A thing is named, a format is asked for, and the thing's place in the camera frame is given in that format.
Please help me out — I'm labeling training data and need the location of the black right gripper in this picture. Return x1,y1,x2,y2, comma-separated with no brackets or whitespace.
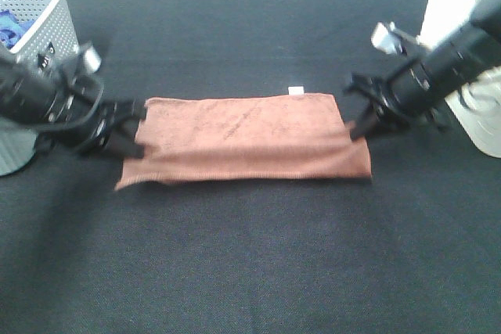
343,72,449,141

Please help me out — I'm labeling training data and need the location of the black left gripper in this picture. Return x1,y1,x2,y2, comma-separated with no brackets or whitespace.
58,100,147,159

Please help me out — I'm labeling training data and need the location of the brown microfiber towel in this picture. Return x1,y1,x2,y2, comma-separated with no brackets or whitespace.
115,93,372,189

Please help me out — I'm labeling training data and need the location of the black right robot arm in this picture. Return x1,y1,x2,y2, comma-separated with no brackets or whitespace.
345,0,500,141

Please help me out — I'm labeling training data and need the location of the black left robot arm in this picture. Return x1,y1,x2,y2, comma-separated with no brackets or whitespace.
1,43,147,159

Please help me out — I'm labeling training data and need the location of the white plastic basket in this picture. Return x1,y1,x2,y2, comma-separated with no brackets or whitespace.
420,0,500,158

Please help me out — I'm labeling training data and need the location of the black table cover cloth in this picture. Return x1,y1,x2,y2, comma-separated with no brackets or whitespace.
1,0,500,333

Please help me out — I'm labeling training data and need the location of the blue towel in basket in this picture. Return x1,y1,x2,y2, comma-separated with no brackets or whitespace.
1,10,33,49

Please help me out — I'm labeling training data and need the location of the grey perforated laundry basket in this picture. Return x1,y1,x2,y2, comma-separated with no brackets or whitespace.
1,0,78,177

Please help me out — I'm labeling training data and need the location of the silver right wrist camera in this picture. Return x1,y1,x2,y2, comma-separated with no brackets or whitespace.
370,22,403,55

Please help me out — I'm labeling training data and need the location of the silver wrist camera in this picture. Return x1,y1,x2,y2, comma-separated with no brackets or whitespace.
370,22,403,55
78,44,102,74

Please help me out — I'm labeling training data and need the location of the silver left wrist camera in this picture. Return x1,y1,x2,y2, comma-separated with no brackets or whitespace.
78,44,102,74

